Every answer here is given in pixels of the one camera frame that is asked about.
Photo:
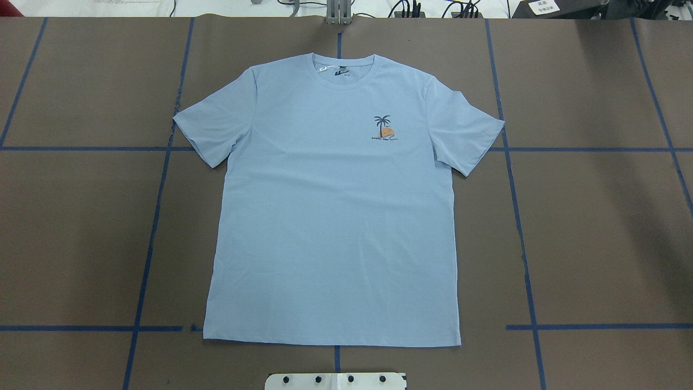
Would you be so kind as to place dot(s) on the light blue t-shirt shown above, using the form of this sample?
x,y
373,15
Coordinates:
x,y
337,219

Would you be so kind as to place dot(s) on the grey metal clamp bracket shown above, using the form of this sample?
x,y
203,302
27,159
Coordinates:
x,y
339,12

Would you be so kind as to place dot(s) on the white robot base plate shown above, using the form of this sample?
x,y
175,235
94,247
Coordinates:
x,y
353,380

